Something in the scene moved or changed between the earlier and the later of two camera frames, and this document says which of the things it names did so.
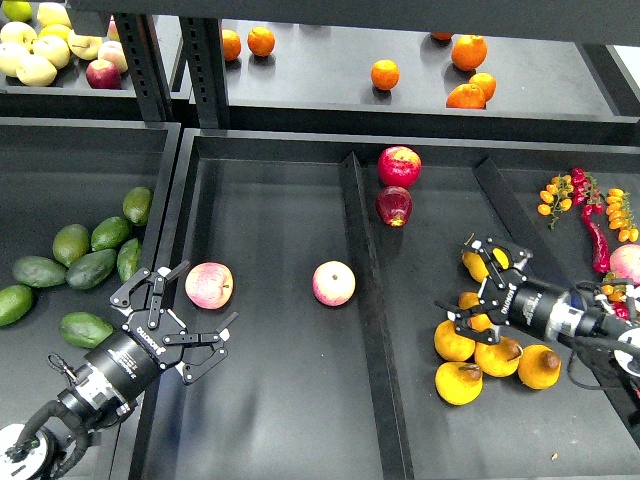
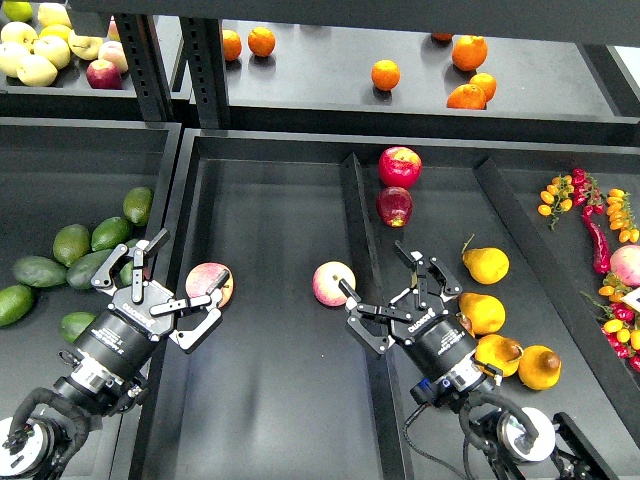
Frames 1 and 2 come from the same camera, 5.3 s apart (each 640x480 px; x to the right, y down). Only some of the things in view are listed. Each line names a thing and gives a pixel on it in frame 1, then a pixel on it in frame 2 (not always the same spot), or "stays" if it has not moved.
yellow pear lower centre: [500, 359] stays
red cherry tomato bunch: [586, 192] stays
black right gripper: [508, 297] to [437, 341]
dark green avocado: [85, 329] stays
